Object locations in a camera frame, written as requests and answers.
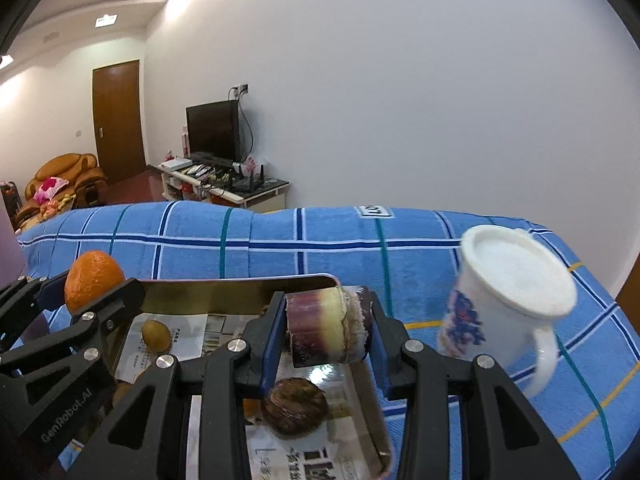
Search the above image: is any white television stand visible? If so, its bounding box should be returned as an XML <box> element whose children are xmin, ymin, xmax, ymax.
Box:
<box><xmin>157</xmin><ymin>157</ymin><xmax>291</xmax><ymax>214</ymax></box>

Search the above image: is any newspaper lining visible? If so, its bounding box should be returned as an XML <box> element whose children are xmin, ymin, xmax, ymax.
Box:
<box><xmin>117</xmin><ymin>312</ymin><xmax>375</xmax><ymax>480</ymax></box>

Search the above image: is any dark brown wrinkled fruit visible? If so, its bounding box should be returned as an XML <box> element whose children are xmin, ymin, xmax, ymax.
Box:
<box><xmin>260</xmin><ymin>377</ymin><xmax>330</xmax><ymax>437</ymax></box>

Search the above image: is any black router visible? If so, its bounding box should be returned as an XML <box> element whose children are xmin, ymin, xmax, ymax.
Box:
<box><xmin>232</xmin><ymin>164</ymin><xmax>267</xmax><ymax>194</ymax></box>

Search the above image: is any white mug with blue print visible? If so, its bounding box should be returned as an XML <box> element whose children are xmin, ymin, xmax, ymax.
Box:
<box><xmin>437</xmin><ymin>224</ymin><xmax>577</xmax><ymax>397</ymax></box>

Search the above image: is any small kiwi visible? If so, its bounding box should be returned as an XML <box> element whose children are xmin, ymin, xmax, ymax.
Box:
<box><xmin>141</xmin><ymin>320</ymin><xmax>173</xmax><ymax>354</ymax></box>

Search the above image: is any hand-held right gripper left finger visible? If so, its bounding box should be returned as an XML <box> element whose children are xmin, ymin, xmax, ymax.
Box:
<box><xmin>75</xmin><ymin>291</ymin><xmax>289</xmax><ymax>480</ymax></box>

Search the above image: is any brown leather sofa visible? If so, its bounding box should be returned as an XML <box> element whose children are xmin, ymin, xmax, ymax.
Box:
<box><xmin>12</xmin><ymin>152</ymin><xmax>109</xmax><ymax>231</ymax></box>

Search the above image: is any gold tin box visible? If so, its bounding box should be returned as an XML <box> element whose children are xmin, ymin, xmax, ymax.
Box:
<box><xmin>107</xmin><ymin>273</ymin><xmax>397</xmax><ymax>480</ymax></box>

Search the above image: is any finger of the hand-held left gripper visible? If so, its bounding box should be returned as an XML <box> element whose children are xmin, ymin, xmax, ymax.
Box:
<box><xmin>0</xmin><ymin>278</ymin><xmax>146</xmax><ymax>377</ymax></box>
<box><xmin>0</xmin><ymin>274</ymin><xmax>69</xmax><ymax>348</ymax></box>

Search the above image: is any lilac kettle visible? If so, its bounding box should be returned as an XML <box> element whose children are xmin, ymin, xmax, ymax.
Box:
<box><xmin>0</xmin><ymin>199</ymin><xmax>29</xmax><ymax>282</ymax></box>

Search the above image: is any purple sugar cane piece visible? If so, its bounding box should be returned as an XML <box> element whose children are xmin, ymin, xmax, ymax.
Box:
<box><xmin>284</xmin><ymin>284</ymin><xmax>374</xmax><ymax>369</ymax></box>

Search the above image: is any black television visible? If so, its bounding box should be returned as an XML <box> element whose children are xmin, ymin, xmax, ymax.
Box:
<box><xmin>185</xmin><ymin>100</ymin><xmax>241</xmax><ymax>162</ymax></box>

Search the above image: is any brown wooden door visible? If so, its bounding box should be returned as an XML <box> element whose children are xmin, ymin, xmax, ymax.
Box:
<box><xmin>92</xmin><ymin>59</ymin><xmax>148</xmax><ymax>186</ymax></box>

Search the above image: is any large orange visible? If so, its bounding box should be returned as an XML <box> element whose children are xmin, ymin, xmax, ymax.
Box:
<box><xmin>64</xmin><ymin>251</ymin><xmax>127</xmax><ymax>314</ymax></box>

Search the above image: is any blue plaid blanket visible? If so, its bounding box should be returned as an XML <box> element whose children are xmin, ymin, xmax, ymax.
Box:
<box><xmin>14</xmin><ymin>201</ymin><xmax>637</xmax><ymax>480</ymax></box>

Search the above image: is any pink floral cushion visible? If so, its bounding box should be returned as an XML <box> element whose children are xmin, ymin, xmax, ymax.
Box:
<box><xmin>33</xmin><ymin>175</ymin><xmax>69</xmax><ymax>205</ymax></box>

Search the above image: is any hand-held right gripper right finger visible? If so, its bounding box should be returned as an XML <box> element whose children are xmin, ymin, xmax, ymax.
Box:
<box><xmin>367</xmin><ymin>288</ymin><xmax>583</xmax><ymax>480</ymax></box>

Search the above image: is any black power cable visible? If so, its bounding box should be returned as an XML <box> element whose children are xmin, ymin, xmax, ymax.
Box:
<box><xmin>239</xmin><ymin>94</ymin><xmax>257</xmax><ymax>162</ymax></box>

